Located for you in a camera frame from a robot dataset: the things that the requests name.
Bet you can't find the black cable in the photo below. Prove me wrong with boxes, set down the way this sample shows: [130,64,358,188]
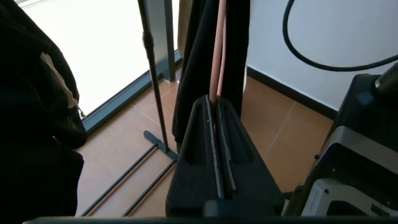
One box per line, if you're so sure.
[282,0,398,72]

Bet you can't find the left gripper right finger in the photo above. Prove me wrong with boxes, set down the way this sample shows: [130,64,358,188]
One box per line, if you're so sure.
[216,97,285,218]

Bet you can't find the black T-shirt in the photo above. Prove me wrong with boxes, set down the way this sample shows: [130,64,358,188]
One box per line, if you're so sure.
[171,0,251,153]

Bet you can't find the pink clothes hanger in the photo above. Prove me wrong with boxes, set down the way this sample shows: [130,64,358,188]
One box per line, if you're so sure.
[208,0,228,105]

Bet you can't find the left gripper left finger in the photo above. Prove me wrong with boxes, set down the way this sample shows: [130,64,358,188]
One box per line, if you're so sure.
[165,95,224,218]

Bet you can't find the black clothes rack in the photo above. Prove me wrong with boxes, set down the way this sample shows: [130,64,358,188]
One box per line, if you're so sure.
[81,0,178,218]

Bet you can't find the black shorts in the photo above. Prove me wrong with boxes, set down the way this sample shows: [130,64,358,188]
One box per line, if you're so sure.
[0,0,88,224]

